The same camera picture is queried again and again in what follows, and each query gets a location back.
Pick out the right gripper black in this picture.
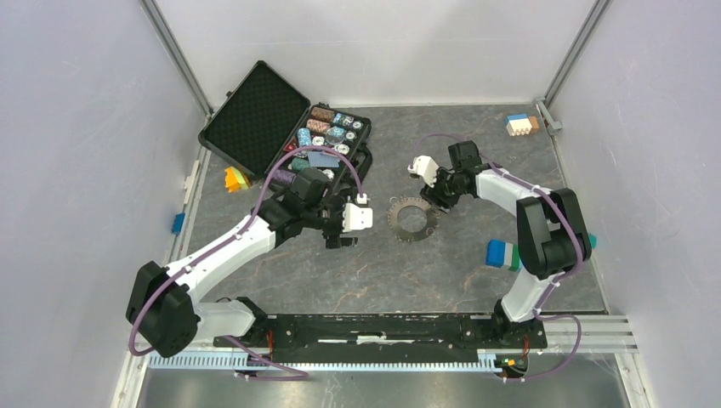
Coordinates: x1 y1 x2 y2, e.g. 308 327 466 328
420 163 466 214

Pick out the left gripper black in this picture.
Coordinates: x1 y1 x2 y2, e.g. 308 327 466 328
304 187 358 249

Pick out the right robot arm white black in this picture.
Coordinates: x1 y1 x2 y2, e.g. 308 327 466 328
407 141 592 347

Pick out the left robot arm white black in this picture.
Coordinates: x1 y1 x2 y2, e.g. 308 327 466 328
126 168 372 357

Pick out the blue white green brick stack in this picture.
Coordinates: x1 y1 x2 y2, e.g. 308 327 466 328
485 239 523 272

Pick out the blue white orange brick stack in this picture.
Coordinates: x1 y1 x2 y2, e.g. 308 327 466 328
505 114 540 137

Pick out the orange yellow green brick stack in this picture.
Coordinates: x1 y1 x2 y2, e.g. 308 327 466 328
224 167 252 193

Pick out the black poker chip case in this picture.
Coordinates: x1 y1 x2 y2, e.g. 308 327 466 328
198 60 372 181

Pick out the small blue block left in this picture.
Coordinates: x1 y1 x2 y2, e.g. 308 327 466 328
171 212 185 235

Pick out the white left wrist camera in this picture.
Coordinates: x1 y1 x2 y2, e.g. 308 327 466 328
342 202 373 233

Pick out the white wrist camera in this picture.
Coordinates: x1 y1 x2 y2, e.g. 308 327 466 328
407 156 440 188
342 202 373 233

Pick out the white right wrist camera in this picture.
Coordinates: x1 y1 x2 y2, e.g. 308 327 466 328
407 156 440 188

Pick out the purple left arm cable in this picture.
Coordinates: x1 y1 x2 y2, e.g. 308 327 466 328
128 145 368 358

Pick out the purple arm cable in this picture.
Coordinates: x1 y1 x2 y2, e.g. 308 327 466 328
413 133 585 339
128 145 368 358

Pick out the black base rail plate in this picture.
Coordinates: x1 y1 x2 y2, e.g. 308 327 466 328
240 313 548 364

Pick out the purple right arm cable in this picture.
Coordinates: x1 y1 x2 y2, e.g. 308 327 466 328
413 133 585 339

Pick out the white toothed cable duct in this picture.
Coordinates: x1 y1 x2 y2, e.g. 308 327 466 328
148 349 502 374

